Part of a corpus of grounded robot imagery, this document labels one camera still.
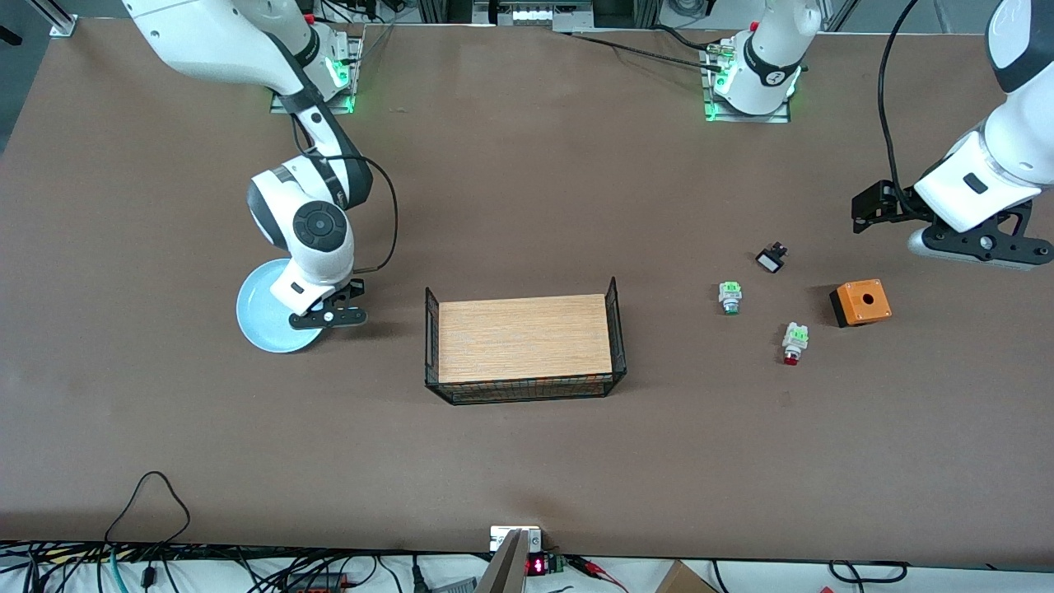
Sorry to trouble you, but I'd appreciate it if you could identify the red push button switch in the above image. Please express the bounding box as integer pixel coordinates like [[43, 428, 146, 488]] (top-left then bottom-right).
[[781, 321, 810, 367]]

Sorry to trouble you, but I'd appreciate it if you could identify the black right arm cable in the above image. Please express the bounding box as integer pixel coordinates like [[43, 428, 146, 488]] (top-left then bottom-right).
[[290, 122, 401, 273]]

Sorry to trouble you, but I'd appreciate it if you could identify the black coiled cable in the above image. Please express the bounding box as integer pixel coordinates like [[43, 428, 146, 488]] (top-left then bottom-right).
[[828, 559, 911, 585]]

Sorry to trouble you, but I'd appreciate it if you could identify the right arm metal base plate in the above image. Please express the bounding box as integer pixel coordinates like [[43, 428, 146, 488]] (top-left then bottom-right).
[[270, 33, 364, 114]]

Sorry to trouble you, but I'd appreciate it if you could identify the light blue round plate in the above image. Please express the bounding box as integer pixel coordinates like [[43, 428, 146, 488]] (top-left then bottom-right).
[[236, 259, 332, 354]]

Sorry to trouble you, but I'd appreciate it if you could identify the wooden wire-frame shelf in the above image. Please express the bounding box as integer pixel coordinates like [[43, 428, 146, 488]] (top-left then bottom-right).
[[424, 276, 627, 406]]

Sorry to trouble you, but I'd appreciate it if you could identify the wooden board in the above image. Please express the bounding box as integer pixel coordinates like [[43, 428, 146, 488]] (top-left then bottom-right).
[[438, 294, 614, 385]]

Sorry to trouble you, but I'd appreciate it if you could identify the brown cardboard box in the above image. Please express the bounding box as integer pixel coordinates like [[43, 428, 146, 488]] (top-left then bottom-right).
[[654, 560, 719, 593]]

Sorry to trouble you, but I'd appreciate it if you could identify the white control device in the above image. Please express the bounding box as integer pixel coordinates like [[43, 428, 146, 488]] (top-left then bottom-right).
[[473, 0, 595, 27]]

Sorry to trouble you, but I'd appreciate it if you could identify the black cable across table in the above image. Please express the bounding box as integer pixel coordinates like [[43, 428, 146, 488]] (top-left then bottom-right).
[[567, 31, 727, 72]]

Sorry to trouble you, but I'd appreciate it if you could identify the aluminium frame profile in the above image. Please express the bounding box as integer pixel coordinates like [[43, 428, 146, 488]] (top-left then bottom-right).
[[28, 0, 80, 39]]

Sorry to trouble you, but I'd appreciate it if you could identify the grey mounting pole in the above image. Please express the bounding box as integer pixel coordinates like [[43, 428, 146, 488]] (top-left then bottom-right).
[[476, 529, 529, 593]]

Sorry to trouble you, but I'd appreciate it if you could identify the orange button enclosure box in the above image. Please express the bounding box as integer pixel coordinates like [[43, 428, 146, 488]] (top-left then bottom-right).
[[828, 278, 893, 329]]

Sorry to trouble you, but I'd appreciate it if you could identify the silver metal bracket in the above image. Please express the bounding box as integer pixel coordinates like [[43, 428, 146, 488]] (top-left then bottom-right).
[[490, 525, 543, 553]]

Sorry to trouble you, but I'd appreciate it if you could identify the black looped cable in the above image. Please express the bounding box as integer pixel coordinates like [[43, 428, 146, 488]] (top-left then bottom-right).
[[103, 470, 193, 587]]

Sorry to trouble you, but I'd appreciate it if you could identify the red clip lead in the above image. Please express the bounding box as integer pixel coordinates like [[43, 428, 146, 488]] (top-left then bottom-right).
[[567, 555, 628, 593]]

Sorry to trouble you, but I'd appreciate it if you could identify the black power adapter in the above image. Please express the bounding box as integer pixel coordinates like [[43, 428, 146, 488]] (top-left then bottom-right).
[[280, 572, 348, 593]]

